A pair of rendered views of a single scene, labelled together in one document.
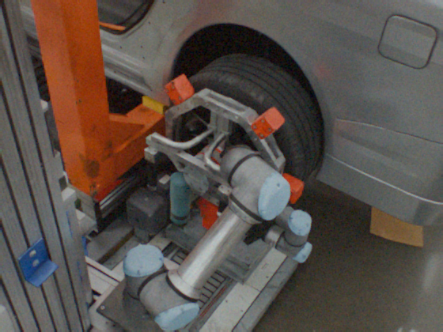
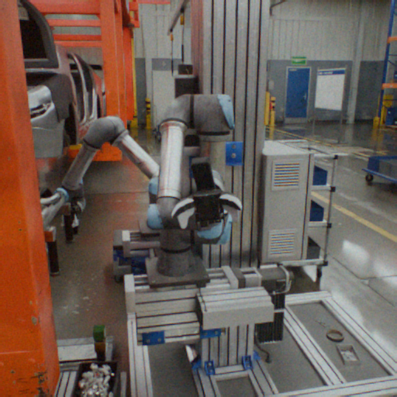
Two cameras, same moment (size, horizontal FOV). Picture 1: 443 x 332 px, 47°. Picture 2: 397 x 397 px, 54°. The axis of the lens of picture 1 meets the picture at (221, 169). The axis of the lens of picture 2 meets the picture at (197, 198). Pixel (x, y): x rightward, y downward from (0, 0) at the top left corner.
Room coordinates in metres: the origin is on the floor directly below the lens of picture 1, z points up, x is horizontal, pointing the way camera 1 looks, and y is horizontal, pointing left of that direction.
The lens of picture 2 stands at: (1.89, 1.77, 1.50)
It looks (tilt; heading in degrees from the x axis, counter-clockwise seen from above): 16 degrees down; 232
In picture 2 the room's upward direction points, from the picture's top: straight up
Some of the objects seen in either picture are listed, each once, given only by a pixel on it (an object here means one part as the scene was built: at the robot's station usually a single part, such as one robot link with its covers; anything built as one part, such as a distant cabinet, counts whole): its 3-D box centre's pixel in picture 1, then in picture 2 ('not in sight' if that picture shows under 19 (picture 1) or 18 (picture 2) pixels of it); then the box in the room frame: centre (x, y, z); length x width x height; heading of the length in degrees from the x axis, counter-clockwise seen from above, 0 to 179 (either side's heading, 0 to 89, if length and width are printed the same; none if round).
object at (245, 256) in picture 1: (233, 215); not in sight; (1.70, -0.08, 0.32); 0.40 x 0.30 x 0.28; 59
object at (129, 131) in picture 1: (138, 118); not in sight; (1.95, 0.43, 0.69); 0.52 x 0.17 x 0.35; 149
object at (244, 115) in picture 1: (221, 155); not in sight; (1.56, 0.01, 0.85); 0.54 x 0.07 x 0.54; 59
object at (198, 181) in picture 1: (210, 164); not in sight; (1.50, 0.04, 0.85); 0.21 x 0.14 x 0.14; 149
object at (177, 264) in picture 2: not in sight; (175, 255); (1.10, 0.65, 0.87); 0.15 x 0.15 x 0.10
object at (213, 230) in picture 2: not in sight; (204, 218); (1.19, 0.92, 1.11); 0.11 x 0.08 x 0.11; 139
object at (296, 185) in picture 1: (288, 188); not in sight; (1.40, -0.27, 0.85); 0.09 x 0.08 x 0.07; 59
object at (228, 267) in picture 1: (222, 234); not in sight; (1.73, -0.03, 0.13); 0.50 x 0.36 x 0.10; 59
